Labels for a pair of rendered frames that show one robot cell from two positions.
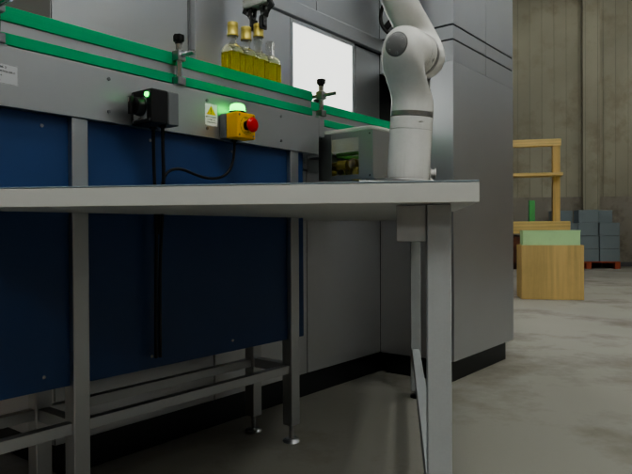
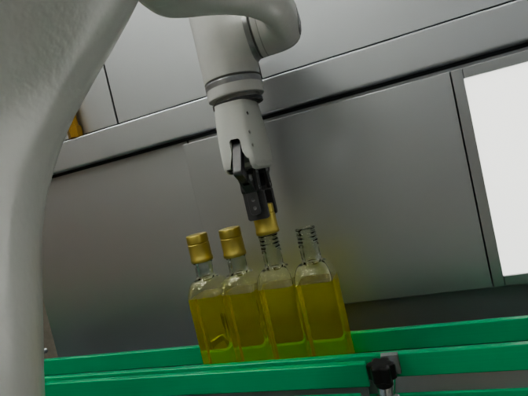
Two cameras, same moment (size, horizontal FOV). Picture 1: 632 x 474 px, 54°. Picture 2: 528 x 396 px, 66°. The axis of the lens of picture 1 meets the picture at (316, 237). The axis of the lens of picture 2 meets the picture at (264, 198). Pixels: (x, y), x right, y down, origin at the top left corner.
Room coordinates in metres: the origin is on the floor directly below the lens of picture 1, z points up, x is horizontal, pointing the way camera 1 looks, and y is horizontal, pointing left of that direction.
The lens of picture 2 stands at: (1.86, -0.38, 1.40)
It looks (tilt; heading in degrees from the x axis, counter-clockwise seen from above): 3 degrees down; 70
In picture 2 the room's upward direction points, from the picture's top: 13 degrees counter-clockwise
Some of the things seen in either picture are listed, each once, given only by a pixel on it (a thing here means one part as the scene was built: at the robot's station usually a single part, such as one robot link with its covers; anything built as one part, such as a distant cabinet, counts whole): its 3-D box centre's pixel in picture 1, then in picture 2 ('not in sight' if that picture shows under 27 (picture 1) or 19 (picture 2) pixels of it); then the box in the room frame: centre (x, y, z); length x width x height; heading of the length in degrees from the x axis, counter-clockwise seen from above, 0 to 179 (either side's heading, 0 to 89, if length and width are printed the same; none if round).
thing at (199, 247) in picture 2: (232, 29); (199, 247); (1.96, 0.26, 1.31); 0.04 x 0.04 x 0.04
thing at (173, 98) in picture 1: (154, 110); not in sight; (1.48, 0.38, 0.96); 0.08 x 0.08 x 0.08; 52
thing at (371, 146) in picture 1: (353, 158); not in sight; (2.13, -0.13, 0.92); 0.27 x 0.17 x 0.15; 52
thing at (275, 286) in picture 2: (258, 85); (290, 332); (2.05, 0.19, 1.16); 0.06 x 0.06 x 0.21; 53
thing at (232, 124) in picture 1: (238, 127); not in sight; (1.71, 0.21, 0.96); 0.07 x 0.07 x 0.07; 52
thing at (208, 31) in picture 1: (284, 60); (456, 182); (2.36, 0.12, 1.32); 0.90 x 0.03 x 0.34; 142
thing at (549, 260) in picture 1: (505, 213); not in sight; (6.60, -2.03, 0.85); 1.34 x 1.17 x 1.70; 82
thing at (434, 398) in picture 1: (414, 340); not in sight; (1.77, -0.28, 0.36); 1.51 x 0.09 x 0.71; 172
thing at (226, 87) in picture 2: not in sight; (236, 92); (2.05, 0.19, 1.53); 0.09 x 0.08 x 0.03; 53
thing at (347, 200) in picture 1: (185, 211); not in sight; (1.86, 0.39, 0.73); 1.58 x 1.52 x 0.04; 172
